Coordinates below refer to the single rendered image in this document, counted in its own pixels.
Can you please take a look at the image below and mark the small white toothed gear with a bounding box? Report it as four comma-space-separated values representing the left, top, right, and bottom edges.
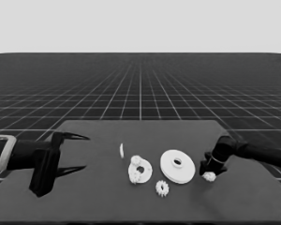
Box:
155, 180, 170, 198
128, 171, 142, 185
129, 155, 142, 167
201, 171, 217, 183

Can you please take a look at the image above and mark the large thick white disc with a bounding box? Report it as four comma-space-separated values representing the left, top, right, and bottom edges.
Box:
159, 149, 197, 185

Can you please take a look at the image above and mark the white round carrier with pins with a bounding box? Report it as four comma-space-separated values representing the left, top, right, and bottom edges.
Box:
127, 157, 154, 185

